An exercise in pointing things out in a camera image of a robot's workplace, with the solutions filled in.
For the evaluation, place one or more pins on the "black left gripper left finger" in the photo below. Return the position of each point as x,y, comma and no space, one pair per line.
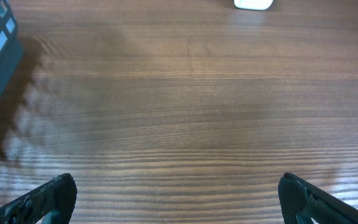
52,202

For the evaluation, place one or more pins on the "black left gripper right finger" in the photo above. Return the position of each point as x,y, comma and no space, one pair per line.
302,202

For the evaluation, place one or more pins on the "white barcode scanner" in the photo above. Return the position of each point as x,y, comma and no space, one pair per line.
255,5

